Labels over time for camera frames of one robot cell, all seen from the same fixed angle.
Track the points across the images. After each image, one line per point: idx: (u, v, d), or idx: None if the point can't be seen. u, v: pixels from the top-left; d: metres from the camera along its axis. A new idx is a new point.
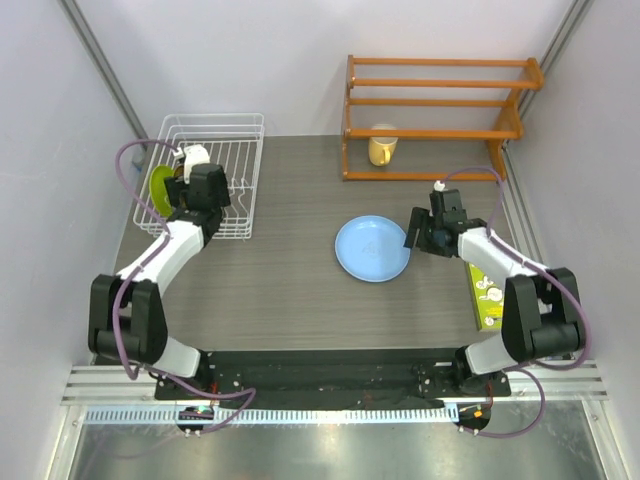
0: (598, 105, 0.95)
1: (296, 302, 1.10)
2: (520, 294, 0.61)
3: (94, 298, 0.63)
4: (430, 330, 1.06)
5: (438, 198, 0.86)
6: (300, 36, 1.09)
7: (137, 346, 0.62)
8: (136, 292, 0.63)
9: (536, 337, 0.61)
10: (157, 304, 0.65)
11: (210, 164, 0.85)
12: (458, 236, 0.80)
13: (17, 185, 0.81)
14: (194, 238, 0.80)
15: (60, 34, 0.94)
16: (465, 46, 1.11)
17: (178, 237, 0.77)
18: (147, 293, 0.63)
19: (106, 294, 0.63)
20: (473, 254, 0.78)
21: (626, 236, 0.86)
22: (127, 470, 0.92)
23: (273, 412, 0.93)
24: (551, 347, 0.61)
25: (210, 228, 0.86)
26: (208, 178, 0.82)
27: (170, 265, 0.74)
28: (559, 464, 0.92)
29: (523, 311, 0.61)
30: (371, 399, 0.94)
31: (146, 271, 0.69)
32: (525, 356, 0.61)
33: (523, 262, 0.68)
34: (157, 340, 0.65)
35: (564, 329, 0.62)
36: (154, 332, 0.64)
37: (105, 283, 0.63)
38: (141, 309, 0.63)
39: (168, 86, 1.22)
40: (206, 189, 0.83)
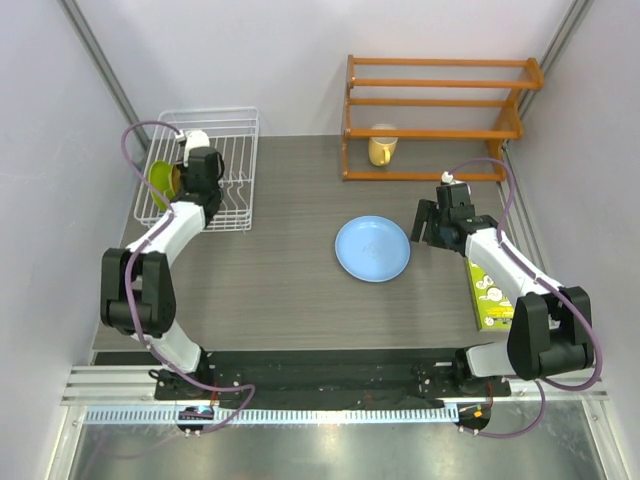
0: (598, 105, 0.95)
1: (297, 302, 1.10)
2: (531, 316, 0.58)
3: (104, 270, 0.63)
4: (430, 330, 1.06)
5: (445, 192, 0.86)
6: (300, 36, 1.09)
7: (150, 314, 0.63)
8: (147, 262, 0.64)
9: (543, 358, 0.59)
10: (166, 273, 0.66)
11: (206, 147, 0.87)
12: (466, 236, 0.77)
13: (17, 185, 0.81)
14: (197, 214, 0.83)
15: (59, 34, 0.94)
16: (465, 46, 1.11)
17: (182, 215, 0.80)
18: (157, 262, 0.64)
19: (116, 264, 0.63)
20: (481, 258, 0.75)
21: (627, 236, 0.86)
22: (127, 470, 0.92)
23: (273, 412, 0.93)
24: (558, 368, 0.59)
25: (211, 210, 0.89)
26: (205, 161, 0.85)
27: (175, 242, 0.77)
28: (559, 464, 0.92)
29: (534, 334, 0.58)
30: (371, 399, 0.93)
31: (154, 244, 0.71)
32: (530, 375, 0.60)
33: (536, 279, 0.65)
34: (167, 308, 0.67)
35: (572, 347, 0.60)
36: (165, 301, 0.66)
37: (115, 255, 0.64)
38: (153, 278, 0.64)
39: (168, 86, 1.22)
40: (204, 172, 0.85)
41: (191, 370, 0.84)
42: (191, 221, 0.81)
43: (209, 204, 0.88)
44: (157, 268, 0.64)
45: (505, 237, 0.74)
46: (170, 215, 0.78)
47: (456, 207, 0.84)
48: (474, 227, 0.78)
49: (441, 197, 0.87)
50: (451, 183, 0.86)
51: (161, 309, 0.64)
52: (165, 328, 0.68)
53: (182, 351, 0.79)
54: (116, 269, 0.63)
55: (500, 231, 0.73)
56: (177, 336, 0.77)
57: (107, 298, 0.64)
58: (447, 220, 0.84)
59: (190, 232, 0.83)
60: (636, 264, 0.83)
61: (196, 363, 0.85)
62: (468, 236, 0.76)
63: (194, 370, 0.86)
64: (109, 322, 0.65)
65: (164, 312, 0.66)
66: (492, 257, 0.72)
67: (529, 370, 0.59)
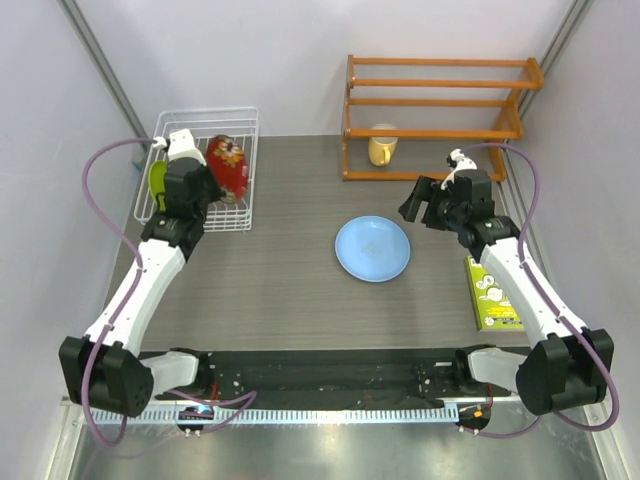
0: (599, 105, 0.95)
1: (297, 302, 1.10)
2: (552, 363, 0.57)
3: (64, 366, 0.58)
4: (430, 330, 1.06)
5: (466, 185, 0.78)
6: (300, 36, 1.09)
7: (120, 404, 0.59)
8: (106, 358, 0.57)
9: (555, 397, 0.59)
10: (131, 367, 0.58)
11: (186, 164, 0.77)
12: (483, 244, 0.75)
13: (17, 185, 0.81)
14: (171, 261, 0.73)
15: (59, 33, 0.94)
16: (465, 46, 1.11)
17: (151, 273, 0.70)
18: (116, 365, 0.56)
19: (75, 361, 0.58)
20: (498, 275, 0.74)
21: (628, 237, 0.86)
22: (127, 470, 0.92)
23: (273, 412, 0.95)
24: (569, 404, 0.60)
25: (191, 240, 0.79)
26: (185, 182, 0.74)
27: (144, 308, 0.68)
28: (559, 464, 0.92)
29: (550, 378, 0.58)
30: (371, 399, 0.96)
31: (117, 328, 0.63)
32: (540, 411, 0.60)
33: (559, 315, 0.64)
34: (141, 390, 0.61)
35: (585, 386, 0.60)
36: (136, 387, 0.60)
37: (74, 350, 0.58)
38: (112, 379, 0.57)
39: (167, 86, 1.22)
40: (185, 194, 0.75)
41: (190, 381, 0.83)
42: (161, 275, 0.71)
43: (189, 232, 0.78)
44: (116, 368, 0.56)
45: (528, 256, 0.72)
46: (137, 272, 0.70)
47: (475, 204, 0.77)
48: (492, 233, 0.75)
49: (461, 186, 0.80)
50: (468, 175, 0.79)
51: (133, 397, 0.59)
52: (145, 400, 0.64)
53: (178, 371, 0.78)
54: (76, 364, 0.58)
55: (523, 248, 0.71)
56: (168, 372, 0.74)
57: (75, 390, 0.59)
58: (463, 218, 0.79)
59: (165, 281, 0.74)
60: (636, 265, 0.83)
61: (196, 368, 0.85)
62: (487, 246, 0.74)
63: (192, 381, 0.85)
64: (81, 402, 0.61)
65: (137, 398, 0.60)
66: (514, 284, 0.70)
67: (539, 407, 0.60)
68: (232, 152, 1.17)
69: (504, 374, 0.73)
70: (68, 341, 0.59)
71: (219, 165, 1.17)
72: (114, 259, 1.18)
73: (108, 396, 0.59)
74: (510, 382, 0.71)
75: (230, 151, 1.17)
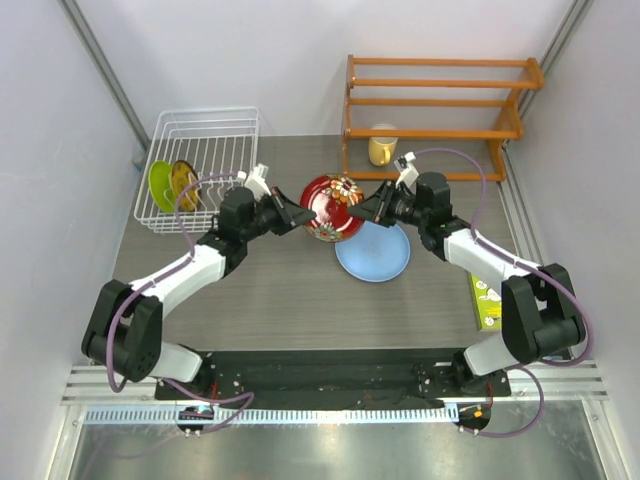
0: (598, 105, 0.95)
1: (297, 302, 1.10)
2: (518, 296, 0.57)
3: (100, 301, 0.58)
4: (429, 331, 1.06)
5: (427, 191, 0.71)
6: (300, 36, 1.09)
7: (124, 361, 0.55)
8: (141, 305, 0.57)
9: (540, 337, 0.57)
10: (156, 324, 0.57)
11: (241, 190, 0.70)
12: (442, 241, 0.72)
13: (17, 184, 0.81)
14: (215, 268, 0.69)
15: (60, 33, 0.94)
16: (465, 47, 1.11)
17: (200, 262, 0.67)
18: (148, 311, 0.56)
19: (111, 300, 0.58)
20: (460, 259, 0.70)
21: (627, 236, 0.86)
22: (128, 470, 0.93)
23: (273, 412, 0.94)
24: (557, 344, 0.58)
25: (235, 260, 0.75)
26: (239, 212, 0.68)
27: (180, 290, 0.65)
28: (558, 464, 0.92)
29: (524, 313, 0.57)
30: (371, 399, 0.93)
31: (156, 288, 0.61)
32: (531, 356, 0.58)
33: (515, 262, 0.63)
34: (149, 359, 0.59)
35: (564, 322, 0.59)
36: (147, 351, 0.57)
37: (116, 289, 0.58)
38: (137, 326, 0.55)
39: (168, 86, 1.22)
40: (238, 221, 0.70)
41: (190, 379, 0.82)
42: (207, 270, 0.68)
43: (234, 254, 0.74)
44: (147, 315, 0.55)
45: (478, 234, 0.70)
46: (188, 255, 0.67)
47: (437, 210, 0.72)
48: (448, 231, 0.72)
49: (420, 191, 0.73)
50: (428, 181, 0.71)
51: (139, 359, 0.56)
52: (142, 376, 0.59)
53: (180, 365, 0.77)
54: (110, 304, 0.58)
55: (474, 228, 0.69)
56: (171, 363, 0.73)
57: (92, 330, 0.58)
58: (425, 222, 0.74)
59: (201, 282, 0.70)
60: (636, 264, 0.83)
61: (197, 370, 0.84)
62: (445, 239, 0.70)
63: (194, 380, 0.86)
64: (87, 354, 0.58)
65: (141, 363, 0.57)
66: (475, 256, 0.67)
67: (527, 351, 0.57)
68: (350, 192, 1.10)
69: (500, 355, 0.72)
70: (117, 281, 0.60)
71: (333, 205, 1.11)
72: (114, 259, 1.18)
73: (120, 348, 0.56)
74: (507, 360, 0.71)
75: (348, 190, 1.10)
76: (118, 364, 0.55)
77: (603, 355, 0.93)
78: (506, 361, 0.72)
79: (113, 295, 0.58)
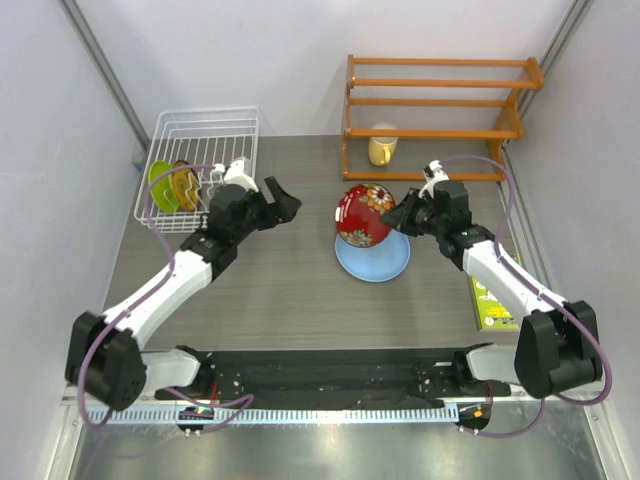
0: (598, 105, 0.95)
1: (297, 302, 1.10)
2: (540, 335, 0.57)
3: (73, 336, 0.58)
4: (430, 330, 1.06)
5: (444, 198, 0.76)
6: (300, 36, 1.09)
7: (105, 394, 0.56)
8: (114, 341, 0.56)
9: (556, 376, 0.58)
10: (133, 356, 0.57)
11: (232, 188, 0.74)
12: (462, 250, 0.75)
13: (17, 184, 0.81)
14: (198, 276, 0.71)
15: (59, 32, 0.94)
16: (465, 46, 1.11)
17: (179, 277, 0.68)
18: (121, 347, 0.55)
19: (85, 334, 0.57)
20: (478, 273, 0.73)
21: (627, 237, 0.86)
22: (127, 470, 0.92)
23: (273, 412, 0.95)
24: (571, 384, 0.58)
25: (223, 263, 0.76)
26: (229, 209, 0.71)
27: (160, 310, 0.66)
28: (559, 464, 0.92)
29: (544, 353, 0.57)
30: (371, 399, 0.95)
31: (130, 319, 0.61)
32: (541, 392, 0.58)
33: (539, 294, 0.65)
34: (132, 387, 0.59)
35: (581, 362, 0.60)
36: (129, 381, 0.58)
37: (87, 325, 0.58)
38: (112, 362, 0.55)
39: (167, 86, 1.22)
40: (227, 219, 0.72)
41: (186, 384, 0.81)
42: (187, 283, 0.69)
43: (223, 255, 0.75)
44: (121, 353, 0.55)
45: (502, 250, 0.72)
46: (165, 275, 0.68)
47: (455, 216, 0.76)
48: (469, 240, 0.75)
49: (439, 199, 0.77)
50: (446, 188, 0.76)
51: (120, 391, 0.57)
52: (129, 402, 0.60)
53: (174, 372, 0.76)
54: (84, 340, 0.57)
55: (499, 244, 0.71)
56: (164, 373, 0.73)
57: (70, 366, 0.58)
58: (444, 229, 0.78)
59: (185, 295, 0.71)
60: (636, 265, 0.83)
61: (195, 373, 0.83)
62: (466, 250, 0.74)
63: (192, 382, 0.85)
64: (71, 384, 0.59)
65: (125, 392, 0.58)
66: (493, 274, 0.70)
67: (539, 387, 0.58)
68: (383, 200, 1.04)
69: (506, 368, 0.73)
70: (87, 314, 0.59)
71: (366, 211, 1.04)
72: (114, 259, 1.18)
73: (99, 381, 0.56)
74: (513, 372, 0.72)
75: (381, 199, 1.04)
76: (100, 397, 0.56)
77: None
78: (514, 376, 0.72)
79: (86, 329, 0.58)
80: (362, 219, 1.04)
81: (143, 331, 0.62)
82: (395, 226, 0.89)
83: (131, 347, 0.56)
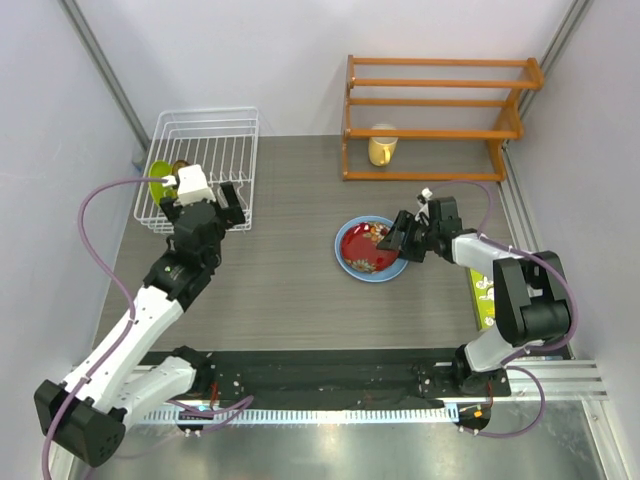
0: (599, 104, 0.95)
1: (297, 302, 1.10)
2: (507, 273, 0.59)
3: (37, 405, 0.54)
4: (430, 330, 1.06)
5: (433, 207, 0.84)
6: (300, 36, 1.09)
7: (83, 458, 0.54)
8: (75, 414, 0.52)
9: (527, 316, 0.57)
10: (101, 423, 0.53)
11: (195, 213, 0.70)
12: (452, 243, 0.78)
13: (17, 185, 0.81)
14: (166, 314, 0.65)
15: (59, 32, 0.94)
16: (465, 46, 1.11)
17: (141, 326, 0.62)
18: (83, 422, 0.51)
19: (47, 405, 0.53)
20: (467, 258, 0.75)
21: (627, 236, 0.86)
22: (127, 471, 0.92)
23: (273, 412, 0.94)
24: (544, 327, 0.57)
25: (194, 291, 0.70)
26: (194, 230, 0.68)
27: (129, 362, 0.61)
28: (559, 464, 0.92)
29: (511, 290, 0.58)
30: (371, 399, 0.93)
31: (93, 383, 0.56)
32: (516, 337, 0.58)
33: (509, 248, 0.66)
34: (111, 443, 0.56)
35: (557, 308, 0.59)
36: (105, 440, 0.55)
37: (44, 399, 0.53)
38: (79, 436, 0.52)
39: (168, 86, 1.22)
40: (193, 241, 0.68)
41: (186, 389, 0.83)
42: (152, 331, 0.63)
43: (192, 282, 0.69)
44: (84, 423, 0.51)
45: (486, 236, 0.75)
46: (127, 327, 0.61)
47: (445, 221, 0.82)
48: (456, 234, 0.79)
49: (429, 208, 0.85)
50: (435, 197, 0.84)
51: (97, 452, 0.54)
52: (111, 454, 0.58)
53: (168, 387, 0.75)
54: (47, 410, 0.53)
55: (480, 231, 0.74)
56: (153, 397, 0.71)
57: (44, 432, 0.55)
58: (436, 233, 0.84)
59: (157, 335, 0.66)
60: (636, 264, 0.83)
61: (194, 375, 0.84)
62: (454, 239, 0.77)
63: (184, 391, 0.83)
64: None
65: (102, 450, 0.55)
66: (476, 248, 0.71)
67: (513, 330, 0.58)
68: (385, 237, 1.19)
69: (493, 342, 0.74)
70: (47, 383, 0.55)
71: (368, 246, 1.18)
72: (114, 259, 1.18)
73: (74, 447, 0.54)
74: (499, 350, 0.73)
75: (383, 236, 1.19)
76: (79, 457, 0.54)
77: (603, 355, 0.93)
78: (505, 351, 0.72)
79: (47, 400, 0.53)
80: (362, 252, 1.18)
81: (110, 393, 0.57)
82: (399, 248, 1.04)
83: (94, 416, 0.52)
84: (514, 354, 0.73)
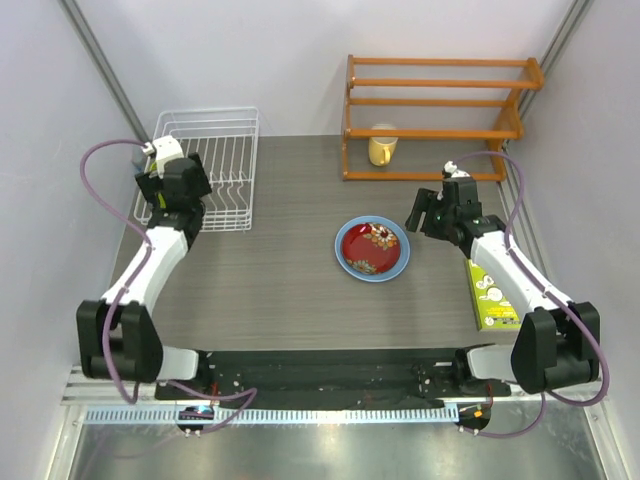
0: (599, 105, 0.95)
1: (296, 302, 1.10)
2: (539, 339, 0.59)
3: (80, 325, 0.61)
4: (430, 330, 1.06)
5: (452, 188, 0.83)
6: (300, 36, 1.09)
7: (132, 369, 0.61)
8: (124, 315, 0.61)
9: (548, 375, 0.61)
10: (146, 324, 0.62)
11: (181, 163, 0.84)
12: (472, 238, 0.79)
13: (17, 185, 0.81)
14: (175, 245, 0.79)
15: (59, 31, 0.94)
16: (465, 46, 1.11)
17: (160, 250, 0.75)
18: (134, 318, 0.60)
19: (92, 320, 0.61)
20: (485, 261, 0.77)
21: (627, 236, 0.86)
22: (127, 470, 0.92)
23: (273, 412, 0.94)
24: (561, 381, 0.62)
25: (192, 231, 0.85)
26: (182, 179, 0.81)
27: (156, 278, 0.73)
28: (559, 464, 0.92)
29: (540, 355, 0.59)
30: (371, 399, 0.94)
31: (132, 292, 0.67)
32: (534, 387, 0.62)
33: (545, 291, 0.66)
34: (153, 356, 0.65)
35: (577, 362, 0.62)
36: (149, 351, 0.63)
37: (88, 312, 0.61)
38: (131, 335, 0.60)
39: (168, 86, 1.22)
40: (182, 189, 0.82)
41: (192, 375, 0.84)
42: (170, 254, 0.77)
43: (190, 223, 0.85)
44: (134, 322, 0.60)
45: (512, 242, 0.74)
46: (147, 253, 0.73)
47: (463, 205, 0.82)
48: (479, 228, 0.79)
49: (448, 190, 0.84)
50: (456, 178, 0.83)
51: (145, 360, 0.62)
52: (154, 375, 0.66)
53: (180, 362, 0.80)
54: (92, 324, 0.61)
55: (508, 235, 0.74)
56: (169, 364, 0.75)
57: (87, 355, 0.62)
58: (454, 218, 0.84)
59: (170, 263, 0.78)
60: (636, 264, 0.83)
61: (196, 366, 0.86)
62: (475, 237, 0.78)
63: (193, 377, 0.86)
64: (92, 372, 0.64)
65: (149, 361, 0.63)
66: (504, 272, 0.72)
67: (532, 382, 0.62)
68: (386, 239, 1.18)
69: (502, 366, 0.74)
70: (85, 303, 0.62)
71: (369, 247, 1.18)
72: (114, 259, 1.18)
73: (123, 358, 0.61)
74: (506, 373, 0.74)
75: (384, 238, 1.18)
76: (128, 374, 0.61)
77: None
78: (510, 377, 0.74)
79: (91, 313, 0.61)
80: (363, 253, 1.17)
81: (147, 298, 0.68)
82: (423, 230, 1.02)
83: (142, 313, 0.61)
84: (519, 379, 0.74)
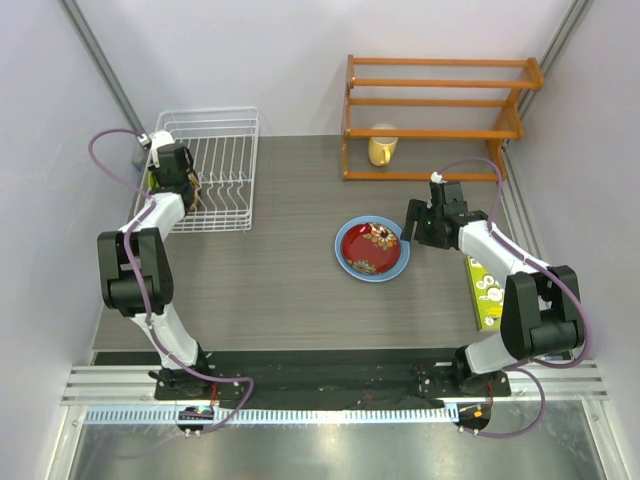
0: (599, 104, 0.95)
1: (296, 302, 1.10)
2: (521, 292, 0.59)
3: (101, 252, 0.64)
4: (430, 330, 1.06)
5: (438, 190, 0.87)
6: (301, 36, 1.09)
7: (154, 286, 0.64)
8: (141, 237, 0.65)
9: (535, 335, 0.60)
10: (161, 246, 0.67)
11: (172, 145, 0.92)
12: (459, 230, 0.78)
13: (16, 184, 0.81)
14: (177, 204, 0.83)
15: (59, 31, 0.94)
16: (465, 46, 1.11)
17: (163, 201, 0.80)
18: (151, 236, 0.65)
19: (113, 245, 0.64)
20: (474, 248, 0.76)
21: (627, 235, 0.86)
22: (127, 470, 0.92)
23: (273, 412, 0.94)
24: (551, 346, 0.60)
25: (187, 201, 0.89)
26: (174, 155, 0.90)
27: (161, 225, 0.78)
28: (560, 465, 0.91)
29: (524, 309, 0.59)
30: (371, 399, 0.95)
31: (143, 225, 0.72)
32: (524, 353, 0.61)
33: (524, 259, 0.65)
34: (167, 283, 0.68)
35: (563, 325, 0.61)
36: (164, 272, 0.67)
37: (108, 236, 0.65)
38: (150, 253, 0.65)
39: (168, 86, 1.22)
40: (176, 166, 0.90)
41: (190, 364, 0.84)
42: (174, 205, 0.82)
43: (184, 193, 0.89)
44: (152, 242, 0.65)
45: (494, 227, 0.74)
46: (152, 202, 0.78)
47: (449, 204, 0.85)
48: (465, 221, 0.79)
49: (435, 192, 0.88)
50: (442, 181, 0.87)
51: (162, 279, 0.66)
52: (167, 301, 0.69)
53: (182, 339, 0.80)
54: (113, 249, 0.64)
55: (490, 222, 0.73)
56: (176, 325, 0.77)
57: (107, 279, 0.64)
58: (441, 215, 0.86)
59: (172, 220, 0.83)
60: (635, 264, 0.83)
61: (196, 353, 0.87)
62: (461, 228, 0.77)
63: (195, 364, 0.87)
64: (113, 305, 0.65)
65: (165, 282, 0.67)
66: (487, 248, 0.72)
67: (521, 347, 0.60)
68: (386, 239, 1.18)
69: (496, 352, 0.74)
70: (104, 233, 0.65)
71: (368, 246, 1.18)
72: None
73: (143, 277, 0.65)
74: (500, 354, 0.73)
75: (384, 237, 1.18)
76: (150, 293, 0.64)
77: (604, 356, 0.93)
78: (505, 361, 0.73)
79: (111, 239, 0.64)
80: (363, 252, 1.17)
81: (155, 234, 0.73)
82: (422, 241, 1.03)
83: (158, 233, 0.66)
84: (514, 364, 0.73)
